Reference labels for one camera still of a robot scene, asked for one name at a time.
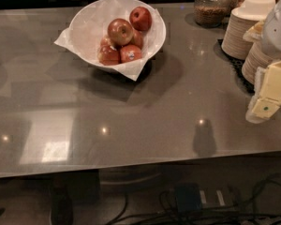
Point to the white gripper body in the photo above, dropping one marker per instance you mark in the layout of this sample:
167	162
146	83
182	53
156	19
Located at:
277	32

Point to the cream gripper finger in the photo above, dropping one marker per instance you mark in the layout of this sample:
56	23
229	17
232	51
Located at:
267	99
253	34

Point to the white bowl on plates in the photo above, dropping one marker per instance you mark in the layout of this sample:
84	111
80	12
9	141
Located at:
254	10

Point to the front right stickered apple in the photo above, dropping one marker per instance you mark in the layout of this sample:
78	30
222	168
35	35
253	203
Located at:
130	53

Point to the small left red apple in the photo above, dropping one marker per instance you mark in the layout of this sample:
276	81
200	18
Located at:
106	41

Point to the front stack of plates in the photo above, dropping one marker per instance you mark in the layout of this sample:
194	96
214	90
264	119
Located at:
255	59

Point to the stack of plates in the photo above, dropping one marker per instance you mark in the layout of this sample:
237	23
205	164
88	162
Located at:
255	59
233	43

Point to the back stack of plates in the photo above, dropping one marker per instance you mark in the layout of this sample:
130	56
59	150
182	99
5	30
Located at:
233	43

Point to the black mat under plates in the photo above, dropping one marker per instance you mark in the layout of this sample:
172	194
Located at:
241	81

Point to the glass jar with cereal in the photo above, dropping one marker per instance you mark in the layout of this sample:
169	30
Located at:
210	13

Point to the blue power adapter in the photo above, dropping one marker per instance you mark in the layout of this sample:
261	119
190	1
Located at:
187	197

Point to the white paper liner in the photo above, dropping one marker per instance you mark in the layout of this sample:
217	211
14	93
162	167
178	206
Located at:
132	72

